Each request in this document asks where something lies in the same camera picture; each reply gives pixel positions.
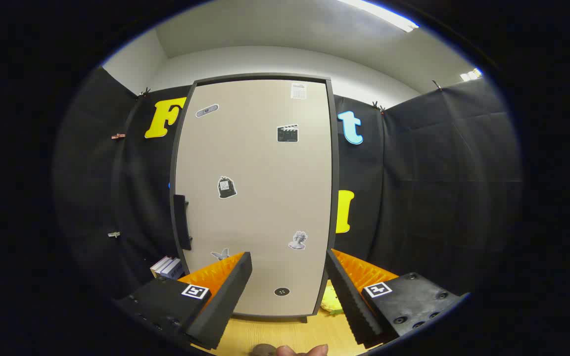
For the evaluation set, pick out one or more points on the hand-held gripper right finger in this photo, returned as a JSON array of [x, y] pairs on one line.
[[352, 301]]

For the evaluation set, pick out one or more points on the black binder clip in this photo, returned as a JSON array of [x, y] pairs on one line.
[[377, 106], [436, 85], [144, 92]]

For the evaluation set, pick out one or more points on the ceiling light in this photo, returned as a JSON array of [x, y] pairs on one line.
[[379, 14], [470, 74]]

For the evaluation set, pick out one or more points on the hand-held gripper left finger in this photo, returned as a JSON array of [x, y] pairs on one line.
[[225, 306]]

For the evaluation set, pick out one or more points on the black backdrop cloth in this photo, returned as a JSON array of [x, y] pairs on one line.
[[438, 173]]

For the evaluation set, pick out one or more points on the red clip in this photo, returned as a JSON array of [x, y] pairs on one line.
[[118, 136]]

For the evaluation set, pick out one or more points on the yellow green plush toy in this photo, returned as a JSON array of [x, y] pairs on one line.
[[332, 301]]

